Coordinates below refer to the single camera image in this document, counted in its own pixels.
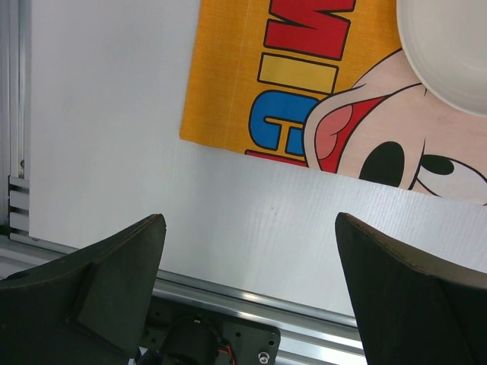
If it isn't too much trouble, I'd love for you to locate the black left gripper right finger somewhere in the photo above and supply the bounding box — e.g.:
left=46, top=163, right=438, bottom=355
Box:
left=335, top=213, right=486, bottom=364

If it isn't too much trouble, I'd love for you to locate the cream round plate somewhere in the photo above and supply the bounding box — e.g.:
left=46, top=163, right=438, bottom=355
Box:
left=396, top=0, right=486, bottom=116

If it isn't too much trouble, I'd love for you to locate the aluminium mounting rail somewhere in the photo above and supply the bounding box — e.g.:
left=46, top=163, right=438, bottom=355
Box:
left=1, top=175, right=367, bottom=364

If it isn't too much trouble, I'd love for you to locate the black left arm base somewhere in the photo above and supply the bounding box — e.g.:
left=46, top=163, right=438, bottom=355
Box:
left=129, top=296, right=281, bottom=365

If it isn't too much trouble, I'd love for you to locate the orange Mickey Mouse placemat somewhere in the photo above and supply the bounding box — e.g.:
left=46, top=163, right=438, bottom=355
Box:
left=180, top=1, right=486, bottom=205

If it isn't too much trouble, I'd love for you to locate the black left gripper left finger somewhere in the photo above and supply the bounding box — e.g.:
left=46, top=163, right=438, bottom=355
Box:
left=1, top=214, right=167, bottom=364

